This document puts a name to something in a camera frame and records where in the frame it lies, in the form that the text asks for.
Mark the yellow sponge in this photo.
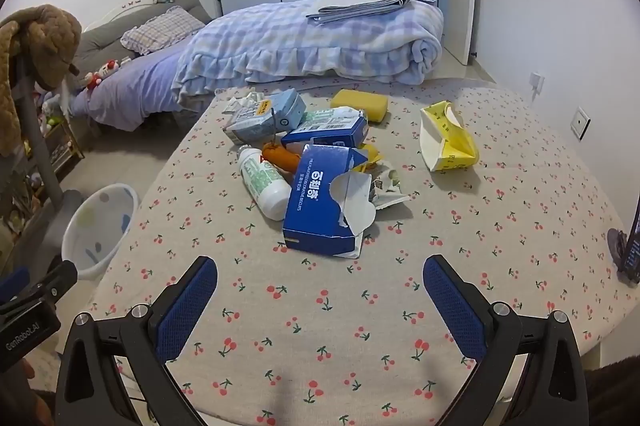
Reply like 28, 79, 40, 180
330, 88, 389, 123

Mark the white plastic bottle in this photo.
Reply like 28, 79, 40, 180
237, 145, 293, 222

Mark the printed crumpled wrapper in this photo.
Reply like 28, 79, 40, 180
369, 161, 412, 210

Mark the orange sausage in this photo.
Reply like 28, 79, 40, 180
262, 143, 302, 172

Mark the large blue cardboard box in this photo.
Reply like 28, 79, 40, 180
282, 144, 377, 259

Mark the yellow packaging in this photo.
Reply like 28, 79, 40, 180
357, 143, 383, 172

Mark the white plastic bin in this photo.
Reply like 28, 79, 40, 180
61, 184, 139, 281

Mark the grey padded headboard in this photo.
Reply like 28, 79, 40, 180
75, 0, 216, 67

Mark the toy shelf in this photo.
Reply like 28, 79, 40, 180
30, 86, 86, 177

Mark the dark phone on stand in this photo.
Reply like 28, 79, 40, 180
607, 201, 640, 284

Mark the stack of papers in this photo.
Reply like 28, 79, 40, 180
306, 0, 437, 27

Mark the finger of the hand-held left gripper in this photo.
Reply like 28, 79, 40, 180
27, 258, 79, 307

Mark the cream paper bag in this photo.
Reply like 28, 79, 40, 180
222, 90, 266, 117

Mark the bed with purple sheet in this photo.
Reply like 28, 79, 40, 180
67, 0, 281, 132

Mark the white wall switch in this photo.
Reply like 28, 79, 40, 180
571, 107, 592, 141

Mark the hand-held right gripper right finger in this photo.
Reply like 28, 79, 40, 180
423, 254, 590, 426

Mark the checked pillow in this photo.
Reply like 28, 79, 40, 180
121, 6, 207, 56

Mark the blue checked blanket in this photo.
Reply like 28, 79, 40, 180
171, 0, 445, 109

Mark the yellow white paper box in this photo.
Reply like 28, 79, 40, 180
419, 101, 480, 173

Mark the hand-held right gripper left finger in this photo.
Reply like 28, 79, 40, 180
54, 255, 219, 426

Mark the small blue cardboard box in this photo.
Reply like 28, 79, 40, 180
280, 107, 369, 151

